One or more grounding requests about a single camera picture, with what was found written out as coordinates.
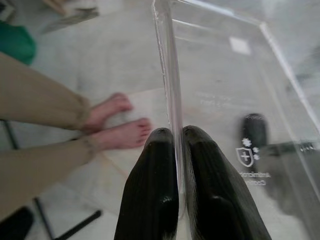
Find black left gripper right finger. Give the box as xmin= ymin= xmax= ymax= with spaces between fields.
xmin=182 ymin=125 xmax=273 ymax=240

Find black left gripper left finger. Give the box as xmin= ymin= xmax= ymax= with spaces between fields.
xmin=113 ymin=127 xmax=180 ymax=240

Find clear plastic storage box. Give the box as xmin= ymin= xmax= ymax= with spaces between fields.
xmin=151 ymin=0 xmax=320 ymax=221

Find person in beige trousers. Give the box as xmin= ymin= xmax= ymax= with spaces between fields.
xmin=0 ymin=51 xmax=153 ymax=221

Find green cloth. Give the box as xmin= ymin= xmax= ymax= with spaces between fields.
xmin=0 ymin=20 xmax=37 ymax=66

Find black chair frame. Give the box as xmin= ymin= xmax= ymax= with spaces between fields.
xmin=0 ymin=119 xmax=103 ymax=240

